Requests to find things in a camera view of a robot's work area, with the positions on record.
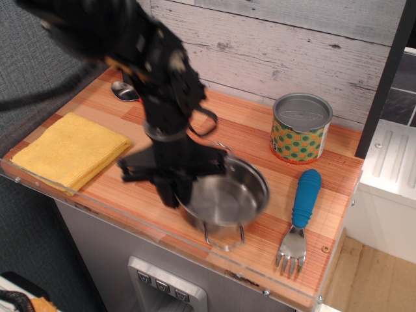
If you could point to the fork with blue handle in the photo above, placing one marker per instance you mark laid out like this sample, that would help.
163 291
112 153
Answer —
292 250

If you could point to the dark grey right post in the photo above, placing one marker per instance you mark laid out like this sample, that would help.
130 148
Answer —
398 46

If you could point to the green orange patterned can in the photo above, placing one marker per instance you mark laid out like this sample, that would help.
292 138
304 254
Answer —
299 127

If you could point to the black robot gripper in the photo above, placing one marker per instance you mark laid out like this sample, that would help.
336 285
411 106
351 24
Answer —
183 158

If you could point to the grey toy cabinet front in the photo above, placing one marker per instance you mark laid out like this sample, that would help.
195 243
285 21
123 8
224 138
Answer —
106 249

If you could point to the clear acrylic edge guard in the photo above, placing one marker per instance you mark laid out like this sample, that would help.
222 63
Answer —
137 209

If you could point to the silver dispenser button panel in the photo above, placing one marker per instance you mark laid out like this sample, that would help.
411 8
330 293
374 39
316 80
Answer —
159 290

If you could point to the orange object bottom left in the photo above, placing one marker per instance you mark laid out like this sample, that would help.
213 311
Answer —
43 305

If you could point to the folded yellow cloth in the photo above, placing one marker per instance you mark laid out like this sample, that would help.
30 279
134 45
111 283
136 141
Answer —
71 152

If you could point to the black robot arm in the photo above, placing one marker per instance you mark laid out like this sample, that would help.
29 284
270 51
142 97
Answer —
122 35

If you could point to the spoon with red handle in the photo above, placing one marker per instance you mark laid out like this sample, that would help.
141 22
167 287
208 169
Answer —
125 92

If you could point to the small stainless steel pot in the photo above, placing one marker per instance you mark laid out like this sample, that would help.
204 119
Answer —
223 205

